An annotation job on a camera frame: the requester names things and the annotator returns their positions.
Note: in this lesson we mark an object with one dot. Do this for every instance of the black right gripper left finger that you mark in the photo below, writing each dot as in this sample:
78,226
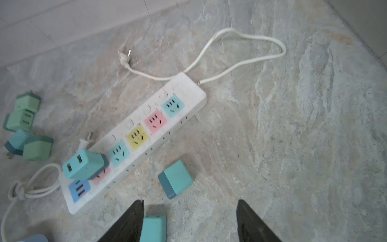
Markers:
128,227

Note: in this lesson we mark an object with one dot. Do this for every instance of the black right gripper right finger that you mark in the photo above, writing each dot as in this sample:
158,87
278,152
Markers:
250,227

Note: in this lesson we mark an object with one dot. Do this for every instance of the teal charger cube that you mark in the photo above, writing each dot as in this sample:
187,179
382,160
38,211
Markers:
15,145
175,179
85,165
154,229

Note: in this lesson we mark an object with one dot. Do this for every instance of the blue round power cube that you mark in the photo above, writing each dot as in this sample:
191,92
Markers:
35,238

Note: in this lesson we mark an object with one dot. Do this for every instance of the white multicolour power strip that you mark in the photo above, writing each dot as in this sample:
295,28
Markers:
135,138

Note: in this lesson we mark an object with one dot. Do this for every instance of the white two-pin plug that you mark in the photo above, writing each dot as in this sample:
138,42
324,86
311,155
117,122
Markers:
86,142

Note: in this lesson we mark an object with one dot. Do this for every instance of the green charger cube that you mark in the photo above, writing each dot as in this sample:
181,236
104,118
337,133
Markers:
19,120
37,148
27,101

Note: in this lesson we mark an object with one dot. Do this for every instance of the teal charger cube by greens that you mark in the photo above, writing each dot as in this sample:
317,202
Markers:
15,145

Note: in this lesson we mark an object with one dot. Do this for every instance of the green charger cube middle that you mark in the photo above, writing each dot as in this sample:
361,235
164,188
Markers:
19,120

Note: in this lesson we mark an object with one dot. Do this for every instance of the green charger cube far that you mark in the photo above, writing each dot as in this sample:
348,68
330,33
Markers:
27,101

